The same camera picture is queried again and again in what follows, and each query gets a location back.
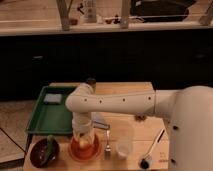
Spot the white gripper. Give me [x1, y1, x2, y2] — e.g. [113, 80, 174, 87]
[72, 113, 95, 150]

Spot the red yellow apple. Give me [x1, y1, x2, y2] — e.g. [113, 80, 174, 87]
[79, 138, 90, 149]

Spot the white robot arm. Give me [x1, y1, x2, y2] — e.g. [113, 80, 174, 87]
[66, 83, 213, 171]

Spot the red bowl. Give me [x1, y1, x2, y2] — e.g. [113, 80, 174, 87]
[68, 136, 101, 162]

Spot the dark brown bowl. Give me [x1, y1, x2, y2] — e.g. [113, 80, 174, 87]
[30, 138, 59, 168]

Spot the grey blue cloth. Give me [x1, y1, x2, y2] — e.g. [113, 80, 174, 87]
[92, 113, 110, 130]

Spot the silver fork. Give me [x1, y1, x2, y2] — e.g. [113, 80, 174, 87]
[105, 129, 111, 159]

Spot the green cucumber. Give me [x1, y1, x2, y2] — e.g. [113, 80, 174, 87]
[42, 135, 54, 165]

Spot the green plastic tray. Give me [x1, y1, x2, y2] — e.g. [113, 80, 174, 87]
[26, 86, 75, 135]

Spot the clear plastic cup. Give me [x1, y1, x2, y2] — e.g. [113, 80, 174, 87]
[116, 137, 133, 159]

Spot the blue grey sponge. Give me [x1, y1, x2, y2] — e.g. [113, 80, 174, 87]
[43, 94, 62, 104]

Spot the small jar with dark lid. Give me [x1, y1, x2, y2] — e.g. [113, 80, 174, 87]
[86, 78, 96, 85]

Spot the wooden chair leg middle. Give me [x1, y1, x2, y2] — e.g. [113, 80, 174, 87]
[120, 0, 131, 29]

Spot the black bag on floor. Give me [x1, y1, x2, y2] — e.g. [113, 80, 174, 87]
[130, 0, 197, 22]

